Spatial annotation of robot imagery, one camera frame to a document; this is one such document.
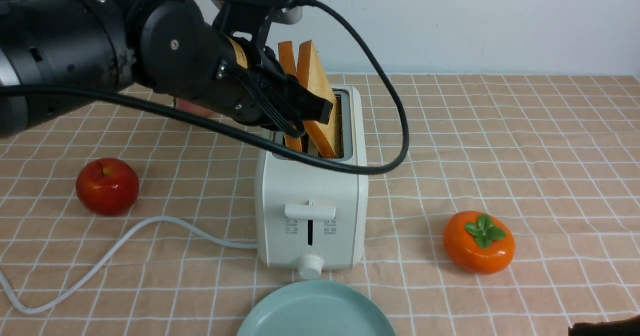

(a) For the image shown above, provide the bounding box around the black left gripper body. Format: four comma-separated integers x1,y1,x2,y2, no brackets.
198,23,291,128

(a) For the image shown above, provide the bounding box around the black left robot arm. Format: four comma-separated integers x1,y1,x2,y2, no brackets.
1,0,333,138

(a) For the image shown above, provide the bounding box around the toasted bread slice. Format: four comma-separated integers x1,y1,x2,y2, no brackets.
297,40,342,159
278,40,303,152

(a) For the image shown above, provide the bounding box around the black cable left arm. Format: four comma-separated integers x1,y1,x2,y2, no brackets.
0,0,411,176

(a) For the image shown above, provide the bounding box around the light blue plate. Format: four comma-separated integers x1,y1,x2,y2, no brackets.
237,280,396,335

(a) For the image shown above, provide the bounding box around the checkered beige tablecloth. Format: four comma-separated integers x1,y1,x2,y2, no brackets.
0,75,640,335

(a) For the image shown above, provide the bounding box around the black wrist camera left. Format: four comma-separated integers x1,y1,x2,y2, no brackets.
211,0,303,45

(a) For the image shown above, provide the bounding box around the white power cord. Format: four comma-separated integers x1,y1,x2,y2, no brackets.
0,216,259,315

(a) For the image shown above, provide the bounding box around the pink peach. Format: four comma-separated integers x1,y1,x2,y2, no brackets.
173,97,217,118

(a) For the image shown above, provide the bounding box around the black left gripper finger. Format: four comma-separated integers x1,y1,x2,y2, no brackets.
284,75,334,125

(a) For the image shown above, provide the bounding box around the white two-slot toaster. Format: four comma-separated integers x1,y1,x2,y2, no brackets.
255,85,370,280

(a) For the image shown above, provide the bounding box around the red apple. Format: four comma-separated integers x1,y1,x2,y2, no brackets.
75,158,140,216

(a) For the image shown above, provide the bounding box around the orange persimmon with green leaf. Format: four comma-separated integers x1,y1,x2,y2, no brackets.
442,211,516,274

